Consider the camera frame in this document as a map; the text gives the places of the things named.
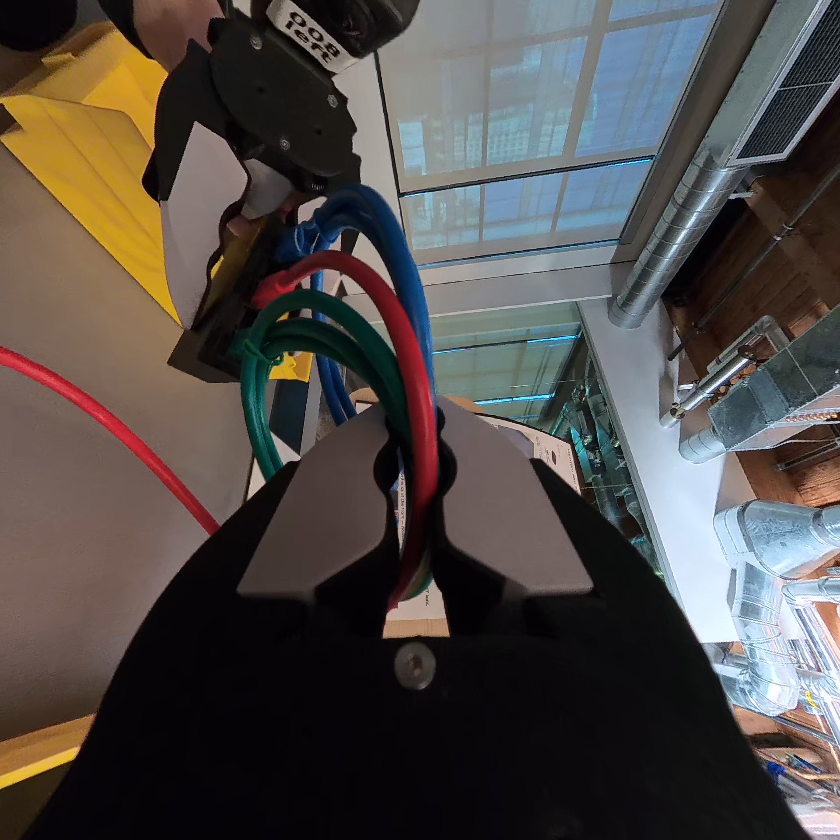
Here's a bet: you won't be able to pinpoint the black network switch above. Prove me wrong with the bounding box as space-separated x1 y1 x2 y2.
167 220 296 385

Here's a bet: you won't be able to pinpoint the instruction sheet on wooden board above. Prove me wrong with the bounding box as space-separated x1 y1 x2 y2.
246 386 586 639

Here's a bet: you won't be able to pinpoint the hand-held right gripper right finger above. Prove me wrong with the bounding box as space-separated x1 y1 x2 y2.
428 395 596 599

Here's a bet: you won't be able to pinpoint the round silver air duct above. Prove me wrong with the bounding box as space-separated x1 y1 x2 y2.
607 0 840 330

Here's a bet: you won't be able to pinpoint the red ethernet cable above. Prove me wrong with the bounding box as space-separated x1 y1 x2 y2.
0 249 441 613

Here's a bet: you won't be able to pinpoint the person's left hand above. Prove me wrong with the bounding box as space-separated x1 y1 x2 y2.
131 0 232 73

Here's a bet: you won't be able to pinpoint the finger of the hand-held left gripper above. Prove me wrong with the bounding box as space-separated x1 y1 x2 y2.
159 121 253 330
241 159 294 221

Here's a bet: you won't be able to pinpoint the green ethernet cable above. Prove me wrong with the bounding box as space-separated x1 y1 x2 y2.
239 289 434 601

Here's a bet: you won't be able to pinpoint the blue ethernet cable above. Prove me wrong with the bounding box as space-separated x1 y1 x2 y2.
276 184 438 487

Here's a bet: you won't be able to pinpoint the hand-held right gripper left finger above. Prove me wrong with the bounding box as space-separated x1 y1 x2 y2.
235 403 403 602

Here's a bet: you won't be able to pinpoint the yellow plastic bin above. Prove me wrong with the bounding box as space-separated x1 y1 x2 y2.
0 714 97 790
0 20 312 385

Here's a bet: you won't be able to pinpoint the silver ventilation duct pipes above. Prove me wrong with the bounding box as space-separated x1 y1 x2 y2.
659 308 840 719

